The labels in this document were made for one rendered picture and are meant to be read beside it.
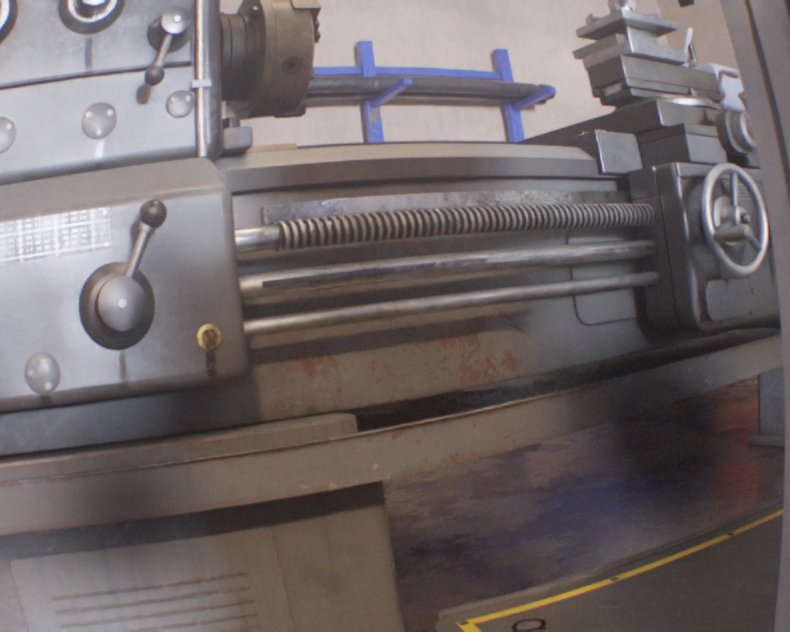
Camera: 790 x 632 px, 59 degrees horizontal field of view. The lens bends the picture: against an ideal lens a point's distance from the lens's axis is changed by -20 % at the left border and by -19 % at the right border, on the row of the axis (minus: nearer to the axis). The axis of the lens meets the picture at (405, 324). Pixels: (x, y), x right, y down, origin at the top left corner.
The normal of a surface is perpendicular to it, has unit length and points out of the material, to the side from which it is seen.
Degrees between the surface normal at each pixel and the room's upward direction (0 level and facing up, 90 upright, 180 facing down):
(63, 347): 90
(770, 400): 90
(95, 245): 90
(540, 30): 90
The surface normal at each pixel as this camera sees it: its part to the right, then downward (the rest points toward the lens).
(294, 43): 0.47, 0.15
